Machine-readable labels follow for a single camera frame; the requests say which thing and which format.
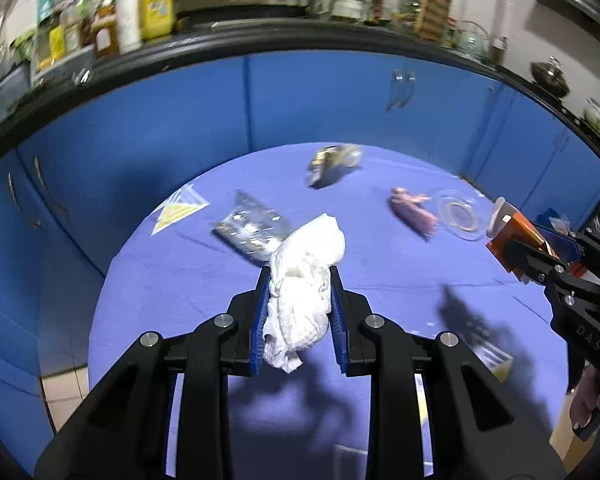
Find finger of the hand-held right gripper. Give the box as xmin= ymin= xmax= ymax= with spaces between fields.
xmin=504 ymin=239 xmax=570 ymax=287
xmin=531 ymin=224 xmax=589 ymax=267

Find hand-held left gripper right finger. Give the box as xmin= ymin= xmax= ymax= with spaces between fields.
xmin=328 ymin=265 xmax=566 ymax=480

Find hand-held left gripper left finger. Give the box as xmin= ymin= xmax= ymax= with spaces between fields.
xmin=34 ymin=265 xmax=272 ymax=480

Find orange and white carton piece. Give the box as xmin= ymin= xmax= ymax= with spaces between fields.
xmin=485 ymin=197 xmax=562 ymax=287

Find white tissue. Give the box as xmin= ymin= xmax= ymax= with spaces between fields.
xmin=262 ymin=213 xmax=346 ymax=374

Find person's right hand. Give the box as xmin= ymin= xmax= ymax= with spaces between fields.
xmin=569 ymin=362 xmax=600 ymax=434

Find clear plastic lid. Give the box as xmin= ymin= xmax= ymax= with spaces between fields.
xmin=434 ymin=188 xmax=487 ymax=241

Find silver blister pack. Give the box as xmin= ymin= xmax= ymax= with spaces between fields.
xmin=211 ymin=191 xmax=287 ymax=262

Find pink wrapper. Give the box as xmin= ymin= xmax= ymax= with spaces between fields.
xmin=389 ymin=187 xmax=439 ymax=237

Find white teapot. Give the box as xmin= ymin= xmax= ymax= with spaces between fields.
xmin=582 ymin=98 xmax=600 ymax=134

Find gold foil wrapper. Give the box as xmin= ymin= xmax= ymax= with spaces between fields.
xmin=305 ymin=143 xmax=364 ymax=189

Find dark wok with lid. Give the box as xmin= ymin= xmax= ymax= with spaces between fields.
xmin=529 ymin=57 xmax=572 ymax=99

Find blue base cabinets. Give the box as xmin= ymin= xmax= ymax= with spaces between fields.
xmin=0 ymin=50 xmax=600 ymax=476

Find pale green kettle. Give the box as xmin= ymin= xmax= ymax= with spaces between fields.
xmin=454 ymin=21 xmax=489 ymax=57

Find checkered cutting board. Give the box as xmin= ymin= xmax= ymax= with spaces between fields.
xmin=414 ymin=0 xmax=456 ymax=44

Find black kitchen countertop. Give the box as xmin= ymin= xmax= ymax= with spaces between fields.
xmin=0 ymin=7 xmax=600 ymax=186

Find amber jar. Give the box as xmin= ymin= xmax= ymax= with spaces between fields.
xmin=92 ymin=6 xmax=120 ymax=59

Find clear plastic tray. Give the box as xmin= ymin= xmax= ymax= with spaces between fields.
xmin=29 ymin=42 xmax=99 ymax=87

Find white plastic bottle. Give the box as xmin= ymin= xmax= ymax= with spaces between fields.
xmin=115 ymin=0 xmax=144 ymax=54

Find yellow pump bottle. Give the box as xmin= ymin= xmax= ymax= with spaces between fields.
xmin=139 ymin=0 xmax=175 ymax=41

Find yellow label jar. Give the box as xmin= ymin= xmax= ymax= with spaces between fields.
xmin=48 ymin=24 xmax=67 ymax=62

